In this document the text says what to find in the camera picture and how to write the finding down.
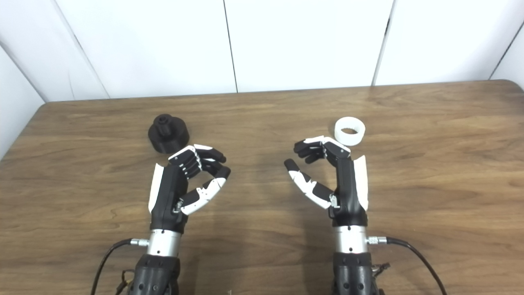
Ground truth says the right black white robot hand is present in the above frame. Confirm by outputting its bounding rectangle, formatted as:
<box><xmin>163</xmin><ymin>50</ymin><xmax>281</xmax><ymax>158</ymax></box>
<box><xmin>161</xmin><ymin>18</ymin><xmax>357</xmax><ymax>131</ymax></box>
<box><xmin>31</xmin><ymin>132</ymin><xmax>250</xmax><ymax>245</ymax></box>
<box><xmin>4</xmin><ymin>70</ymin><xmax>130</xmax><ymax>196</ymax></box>
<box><xmin>284</xmin><ymin>136</ymin><xmax>369</xmax><ymax>228</ymax></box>

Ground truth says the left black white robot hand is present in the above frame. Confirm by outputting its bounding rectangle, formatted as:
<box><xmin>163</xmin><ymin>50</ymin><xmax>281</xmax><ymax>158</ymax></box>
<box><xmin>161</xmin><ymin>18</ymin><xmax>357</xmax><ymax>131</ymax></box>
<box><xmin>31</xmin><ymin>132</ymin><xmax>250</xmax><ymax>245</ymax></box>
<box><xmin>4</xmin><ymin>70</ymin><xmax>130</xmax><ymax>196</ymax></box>
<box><xmin>148</xmin><ymin>144</ymin><xmax>231</xmax><ymax>234</ymax></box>

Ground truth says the white toothed plastic ring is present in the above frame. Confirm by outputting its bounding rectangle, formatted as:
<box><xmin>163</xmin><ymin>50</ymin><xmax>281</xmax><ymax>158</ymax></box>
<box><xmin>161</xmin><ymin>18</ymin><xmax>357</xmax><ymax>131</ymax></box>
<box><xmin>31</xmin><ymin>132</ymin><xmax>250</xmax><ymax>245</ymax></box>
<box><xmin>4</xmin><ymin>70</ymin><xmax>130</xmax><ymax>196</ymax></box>
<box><xmin>334</xmin><ymin>117</ymin><xmax>366</xmax><ymax>146</ymax></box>

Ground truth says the round black plastic part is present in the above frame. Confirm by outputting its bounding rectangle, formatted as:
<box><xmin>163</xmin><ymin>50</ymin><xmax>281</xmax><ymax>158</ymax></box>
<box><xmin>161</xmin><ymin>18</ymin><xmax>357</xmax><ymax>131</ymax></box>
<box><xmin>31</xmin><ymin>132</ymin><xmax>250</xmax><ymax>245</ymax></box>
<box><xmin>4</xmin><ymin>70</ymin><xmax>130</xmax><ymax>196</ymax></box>
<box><xmin>148</xmin><ymin>114</ymin><xmax>190</xmax><ymax>154</ymax></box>

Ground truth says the right arm thin wire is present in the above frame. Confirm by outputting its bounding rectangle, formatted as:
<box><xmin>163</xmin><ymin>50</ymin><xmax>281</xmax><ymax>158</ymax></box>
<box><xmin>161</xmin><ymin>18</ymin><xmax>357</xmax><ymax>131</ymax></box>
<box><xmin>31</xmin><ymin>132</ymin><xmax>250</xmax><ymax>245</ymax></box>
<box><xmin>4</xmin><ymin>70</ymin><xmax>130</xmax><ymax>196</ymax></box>
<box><xmin>370</xmin><ymin>262</ymin><xmax>390</xmax><ymax>280</ymax></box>

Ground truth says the arm thin wire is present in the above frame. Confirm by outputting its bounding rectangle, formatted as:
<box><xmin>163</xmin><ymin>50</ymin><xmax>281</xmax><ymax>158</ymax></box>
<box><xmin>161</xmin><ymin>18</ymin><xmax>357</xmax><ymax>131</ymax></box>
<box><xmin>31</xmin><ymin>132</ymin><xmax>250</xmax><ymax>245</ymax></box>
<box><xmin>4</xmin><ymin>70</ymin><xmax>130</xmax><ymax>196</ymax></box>
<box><xmin>370</xmin><ymin>262</ymin><xmax>390</xmax><ymax>280</ymax></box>
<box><xmin>116</xmin><ymin>270</ymin><xmax>136</xmax><ymax>295</ymax></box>

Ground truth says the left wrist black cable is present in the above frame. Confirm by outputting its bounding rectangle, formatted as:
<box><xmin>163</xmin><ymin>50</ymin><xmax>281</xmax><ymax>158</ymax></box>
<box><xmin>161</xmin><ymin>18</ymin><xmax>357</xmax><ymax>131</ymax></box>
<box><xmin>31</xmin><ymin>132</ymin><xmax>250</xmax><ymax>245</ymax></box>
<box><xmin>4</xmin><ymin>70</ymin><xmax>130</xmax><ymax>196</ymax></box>
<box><xmin>91</xmin><ymin>238</ymin><xmax>150</xmax><ymax>295</ymax></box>

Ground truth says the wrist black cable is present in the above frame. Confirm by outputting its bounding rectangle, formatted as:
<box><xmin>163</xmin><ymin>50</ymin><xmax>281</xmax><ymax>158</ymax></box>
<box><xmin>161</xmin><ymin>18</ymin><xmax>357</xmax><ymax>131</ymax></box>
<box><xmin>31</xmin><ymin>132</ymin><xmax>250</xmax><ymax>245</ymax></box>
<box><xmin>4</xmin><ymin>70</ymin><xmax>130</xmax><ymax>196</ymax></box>
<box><xmin>367</xmin><ymin>236</ymin><xmax>447</xmax><ymax>295</ymax></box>
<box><xmin>91</xmin><ymin>238</ymin><xmax>150</xmax><ymax>295</ymax></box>

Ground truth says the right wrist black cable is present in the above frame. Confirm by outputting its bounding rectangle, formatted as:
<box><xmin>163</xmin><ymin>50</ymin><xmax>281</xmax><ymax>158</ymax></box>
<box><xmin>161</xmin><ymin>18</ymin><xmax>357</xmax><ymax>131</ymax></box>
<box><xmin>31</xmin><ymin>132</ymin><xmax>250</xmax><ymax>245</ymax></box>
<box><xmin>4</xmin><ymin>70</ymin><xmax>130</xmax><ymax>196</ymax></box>
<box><xmin>367</xmin><ymin>236</ymin><xmax>447</xmax><ymax>295</ymax></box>

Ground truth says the left arm thin wire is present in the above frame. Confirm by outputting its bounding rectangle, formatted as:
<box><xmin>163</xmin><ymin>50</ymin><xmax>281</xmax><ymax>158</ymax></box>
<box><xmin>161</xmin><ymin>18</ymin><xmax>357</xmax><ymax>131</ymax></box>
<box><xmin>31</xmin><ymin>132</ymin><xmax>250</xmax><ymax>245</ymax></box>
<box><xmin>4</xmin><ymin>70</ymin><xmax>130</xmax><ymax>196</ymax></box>
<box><xmin>116</xmin><ymin>270</ymin><xmax>136</xmax><ymax>295</ymax></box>

